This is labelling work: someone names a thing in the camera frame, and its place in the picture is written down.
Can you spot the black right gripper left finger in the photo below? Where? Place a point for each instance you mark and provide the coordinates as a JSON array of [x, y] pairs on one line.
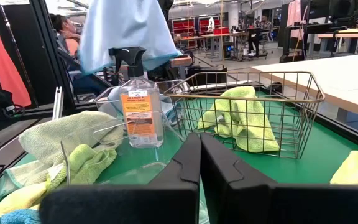
[[166, 202]]

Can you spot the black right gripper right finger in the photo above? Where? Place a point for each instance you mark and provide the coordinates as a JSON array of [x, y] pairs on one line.
[[259, 202]]

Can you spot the lime green microfiber towel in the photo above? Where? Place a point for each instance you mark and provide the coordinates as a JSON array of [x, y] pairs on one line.
[[247, 124], [89, 161]]

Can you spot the yellow microfiber towel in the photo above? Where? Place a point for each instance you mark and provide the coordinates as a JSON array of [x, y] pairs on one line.
[[353, 171], [11, 199]]

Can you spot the pale green towel teal edging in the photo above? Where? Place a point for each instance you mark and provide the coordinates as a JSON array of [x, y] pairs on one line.
[[57, 130]]

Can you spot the teal blue microfiber towel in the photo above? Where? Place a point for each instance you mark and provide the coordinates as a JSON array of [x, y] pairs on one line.
[[17, 217]]

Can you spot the green felt mat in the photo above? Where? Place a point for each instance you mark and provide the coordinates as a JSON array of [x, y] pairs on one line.
[[306, 155]]

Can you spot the clear spray bottle orange label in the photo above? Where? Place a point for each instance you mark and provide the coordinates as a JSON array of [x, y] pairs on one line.
[[141, 124]]

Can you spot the tan wooden desk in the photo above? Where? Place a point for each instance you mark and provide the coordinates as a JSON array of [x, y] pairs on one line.
[[322, 77]]

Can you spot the red storage shelf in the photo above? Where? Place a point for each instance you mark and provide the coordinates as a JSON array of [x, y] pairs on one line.
[[183, 28], [219, 30]]

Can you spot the pink hanging cloth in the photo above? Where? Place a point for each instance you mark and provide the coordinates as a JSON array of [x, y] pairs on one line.
[[294, 12]]

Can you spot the silver metal bracket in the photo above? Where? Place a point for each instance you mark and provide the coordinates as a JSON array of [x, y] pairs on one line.
[[57, 102]]

